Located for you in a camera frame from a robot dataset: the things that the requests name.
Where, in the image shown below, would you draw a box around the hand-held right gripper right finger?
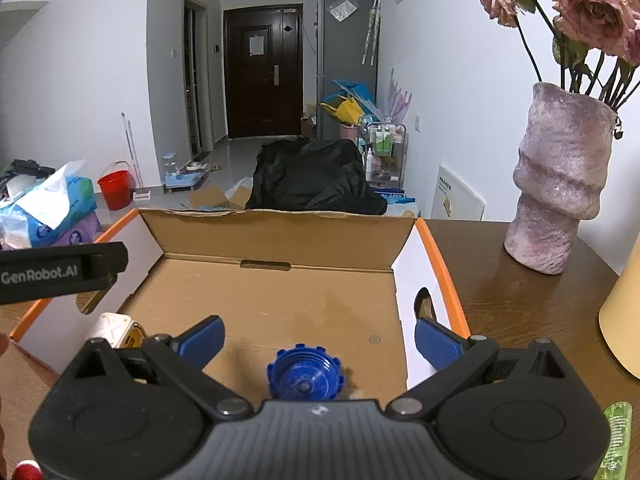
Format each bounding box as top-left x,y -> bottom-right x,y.
387,317 -> 582,421

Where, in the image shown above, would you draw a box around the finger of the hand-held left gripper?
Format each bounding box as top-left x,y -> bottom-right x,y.
80,241 -> 129,292

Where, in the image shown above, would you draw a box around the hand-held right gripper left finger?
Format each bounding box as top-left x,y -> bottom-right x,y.
56,315 -> 254,422

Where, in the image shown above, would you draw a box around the orange pumpkin print cardboard box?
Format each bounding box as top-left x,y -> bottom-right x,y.
10,207 -> 472,397

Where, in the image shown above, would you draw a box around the blue bottle cap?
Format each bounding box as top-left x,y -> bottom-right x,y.
266,343 -> 347,402

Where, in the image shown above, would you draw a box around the purple tissue pack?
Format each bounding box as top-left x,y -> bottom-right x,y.
47,210 -> 104,247

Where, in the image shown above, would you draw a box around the white cube with orange lines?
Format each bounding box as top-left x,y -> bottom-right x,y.
85,312 -> 149,351

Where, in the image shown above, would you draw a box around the blue tissue pack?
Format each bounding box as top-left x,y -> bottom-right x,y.
0,159 -> 97,250

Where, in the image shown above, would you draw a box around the red bucket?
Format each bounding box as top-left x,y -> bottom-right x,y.
97,161 -> 135,211

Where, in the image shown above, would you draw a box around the black bag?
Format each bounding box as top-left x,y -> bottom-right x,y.
0,158 -> 57,196

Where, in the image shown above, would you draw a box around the white mop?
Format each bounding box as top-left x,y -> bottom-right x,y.
121,112 -> 152,202

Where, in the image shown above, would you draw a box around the blue pet feeder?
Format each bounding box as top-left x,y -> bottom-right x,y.
162,152 -> 209,192

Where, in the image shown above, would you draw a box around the brown cardboard box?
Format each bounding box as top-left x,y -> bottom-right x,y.
181,177 -> 254,211

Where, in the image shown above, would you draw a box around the blue and white packs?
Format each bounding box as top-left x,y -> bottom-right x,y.
374,189 -> 422,219

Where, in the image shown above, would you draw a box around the white flat board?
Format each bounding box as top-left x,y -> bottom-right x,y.
431,163 -> 487,221

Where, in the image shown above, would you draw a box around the cream yellow thermos jug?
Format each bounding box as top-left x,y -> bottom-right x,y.
598,255 -> 640,387

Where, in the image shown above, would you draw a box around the black cloth heap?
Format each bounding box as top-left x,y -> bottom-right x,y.
244,138 -> 389,216

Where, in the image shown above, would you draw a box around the red and white object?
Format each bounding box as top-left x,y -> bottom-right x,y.
14,459 -> 44,480

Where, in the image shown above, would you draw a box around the green translucent plastic bar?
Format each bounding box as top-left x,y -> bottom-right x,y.
595,402 -> 629,480

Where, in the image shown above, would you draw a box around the pink textured vase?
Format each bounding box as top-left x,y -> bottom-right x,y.
503,82 -> 617,276

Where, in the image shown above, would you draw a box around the trolley cart with bottles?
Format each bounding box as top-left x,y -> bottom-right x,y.
357,115 -> 410,184

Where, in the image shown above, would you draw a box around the dark brown door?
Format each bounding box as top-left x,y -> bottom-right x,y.
223,3 -> 304,140

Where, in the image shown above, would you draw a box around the purple feather decoration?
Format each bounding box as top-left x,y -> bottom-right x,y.
386,67 -> 414,127

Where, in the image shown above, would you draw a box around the blue and yellow item pile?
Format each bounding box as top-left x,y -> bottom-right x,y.
320,78 -> 377,126

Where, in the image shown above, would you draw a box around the grey refrigerator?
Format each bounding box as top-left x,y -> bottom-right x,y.
316,0 -> 382,142

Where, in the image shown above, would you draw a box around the hanging clear umbrella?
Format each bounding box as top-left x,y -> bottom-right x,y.
360,0 -> 382,67

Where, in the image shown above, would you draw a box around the clear plastic bag on refrigerator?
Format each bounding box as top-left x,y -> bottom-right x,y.
329,0 -> 359,23

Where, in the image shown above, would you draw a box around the dried pink rose bouquet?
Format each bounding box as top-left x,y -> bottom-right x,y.
478,0 -> 640,140

